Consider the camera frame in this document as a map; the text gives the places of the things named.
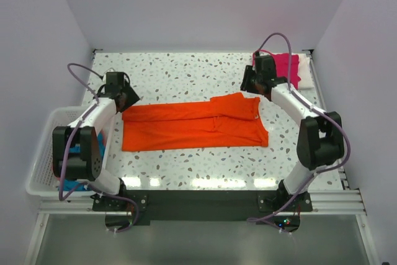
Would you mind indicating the blue t-shirt in basket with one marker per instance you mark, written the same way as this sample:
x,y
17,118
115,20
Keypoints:
x,y
83,162

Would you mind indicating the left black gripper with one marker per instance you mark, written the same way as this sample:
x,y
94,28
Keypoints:
x,y
133,97

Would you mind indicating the white plastic laundry basket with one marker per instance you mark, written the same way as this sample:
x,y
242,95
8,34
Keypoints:
x,y
42,181

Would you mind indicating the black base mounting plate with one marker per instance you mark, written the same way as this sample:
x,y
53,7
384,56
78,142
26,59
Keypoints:
x,y
142,207

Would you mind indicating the orange t-shirt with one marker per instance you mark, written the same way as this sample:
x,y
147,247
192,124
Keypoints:
x,y
224,121

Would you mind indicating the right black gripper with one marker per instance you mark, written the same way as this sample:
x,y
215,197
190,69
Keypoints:
x,y
249,72

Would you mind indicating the folded white t-shirt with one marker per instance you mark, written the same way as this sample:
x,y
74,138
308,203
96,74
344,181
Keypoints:
x,y
304,72

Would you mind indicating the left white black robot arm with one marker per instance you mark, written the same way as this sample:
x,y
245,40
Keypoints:
x,y
97,115

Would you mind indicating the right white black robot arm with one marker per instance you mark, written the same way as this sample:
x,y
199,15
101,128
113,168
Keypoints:
x,y
320,140

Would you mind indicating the folded magenta t-shirt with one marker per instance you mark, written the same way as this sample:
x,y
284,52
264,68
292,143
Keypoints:
x,y
281,62

